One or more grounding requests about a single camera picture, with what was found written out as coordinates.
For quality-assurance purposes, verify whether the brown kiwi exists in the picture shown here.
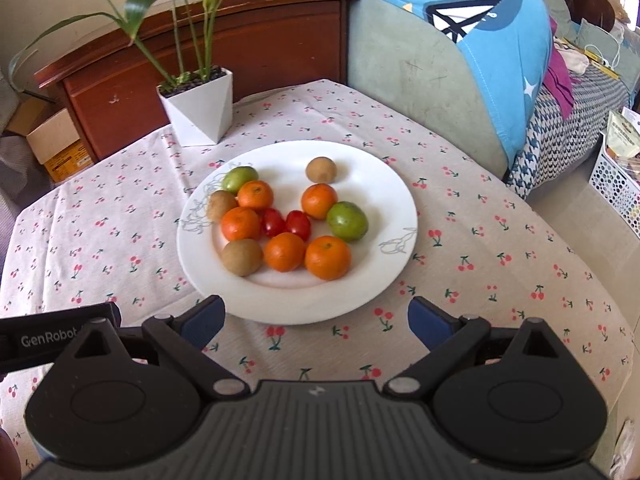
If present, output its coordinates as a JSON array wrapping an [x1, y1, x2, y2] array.
[[220, 238, 262, 278], [305, 156, 337, 184]]

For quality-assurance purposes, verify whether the large orange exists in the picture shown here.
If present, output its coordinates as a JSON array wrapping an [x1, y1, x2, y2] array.
[[236, 180, 274, 210], [220, 207, 262, 242]]

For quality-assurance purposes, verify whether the small orange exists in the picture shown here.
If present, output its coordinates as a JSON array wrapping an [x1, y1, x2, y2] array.
[[264, 232, 306, 273], [300, 183, 337, 220]]

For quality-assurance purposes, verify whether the brown kiwi fruit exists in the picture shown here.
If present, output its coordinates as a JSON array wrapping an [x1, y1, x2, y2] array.
[[206, 190, 238, 223]]

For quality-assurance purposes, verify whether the red cherry tomato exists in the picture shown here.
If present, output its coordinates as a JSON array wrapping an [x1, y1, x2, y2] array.
[[259, 208, 286, 238], [285, 210, 312, 242]]

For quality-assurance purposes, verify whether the green lime back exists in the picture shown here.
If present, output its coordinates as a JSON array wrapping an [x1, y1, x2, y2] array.
[[326, 200, 369, 242]]

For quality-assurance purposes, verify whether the green lime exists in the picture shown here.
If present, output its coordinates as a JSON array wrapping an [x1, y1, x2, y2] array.
[[326, 200, 369, 242], [220, 166, 259, 195]]

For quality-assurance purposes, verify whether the green lime front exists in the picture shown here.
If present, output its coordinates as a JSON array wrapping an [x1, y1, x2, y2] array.
[[220, 166, 259, 195]]

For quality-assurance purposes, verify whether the person's left hand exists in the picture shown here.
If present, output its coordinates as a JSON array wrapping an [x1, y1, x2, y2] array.
[[0, 429, 22, 480]]

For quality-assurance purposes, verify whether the white round plate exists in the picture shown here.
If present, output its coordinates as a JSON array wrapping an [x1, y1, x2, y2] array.
[[177, 140, 419, 325]]

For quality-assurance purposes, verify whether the cardboard box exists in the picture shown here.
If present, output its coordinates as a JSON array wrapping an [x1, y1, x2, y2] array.
[[4, 96, 93, 184]]

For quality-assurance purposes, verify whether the white lattice basket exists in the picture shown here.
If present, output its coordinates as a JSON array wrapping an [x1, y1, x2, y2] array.
[[589, 136, 640, 236]]

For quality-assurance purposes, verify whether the white geometric plant pot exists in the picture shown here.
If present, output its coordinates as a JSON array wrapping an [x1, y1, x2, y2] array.
[[156, 68, 233, 148]]

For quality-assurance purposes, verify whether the houndstooth sofa cover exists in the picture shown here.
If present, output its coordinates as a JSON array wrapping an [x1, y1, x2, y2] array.
[[506, 66, 629, 200]]

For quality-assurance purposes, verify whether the green sofa armrest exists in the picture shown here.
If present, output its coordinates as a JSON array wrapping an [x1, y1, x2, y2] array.
[[347, 0, 508, 178]]

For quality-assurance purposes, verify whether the brown wooden cabinet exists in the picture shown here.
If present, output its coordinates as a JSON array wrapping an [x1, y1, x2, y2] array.
[[34, 0, 356, 162]]

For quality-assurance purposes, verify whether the green leafy plant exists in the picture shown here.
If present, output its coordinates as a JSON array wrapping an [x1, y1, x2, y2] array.
[[6, 0, 271, 97]]

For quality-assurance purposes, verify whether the blue printed blanket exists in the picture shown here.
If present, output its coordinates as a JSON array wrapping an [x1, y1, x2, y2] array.
[[271, 0, 556, 168]]

